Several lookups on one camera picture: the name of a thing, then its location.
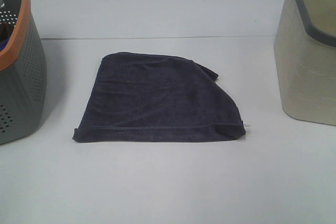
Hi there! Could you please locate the dark navy towel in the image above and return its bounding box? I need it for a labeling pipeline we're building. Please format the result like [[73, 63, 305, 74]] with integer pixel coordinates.
[[73, 52, 246, 143]]

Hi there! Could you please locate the grey perforated basket orange rim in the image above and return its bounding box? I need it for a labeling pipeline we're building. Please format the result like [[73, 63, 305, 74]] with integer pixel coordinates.
[[1, 0, 47, 144]]

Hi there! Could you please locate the beige basket grey rim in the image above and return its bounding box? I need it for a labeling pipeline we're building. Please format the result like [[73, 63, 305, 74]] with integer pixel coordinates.
[[274, 0, 335, 125]]

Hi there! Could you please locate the blue cloth in basket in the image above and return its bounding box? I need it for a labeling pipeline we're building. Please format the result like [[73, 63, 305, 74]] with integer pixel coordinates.
[[0, 39, 8, 51]]

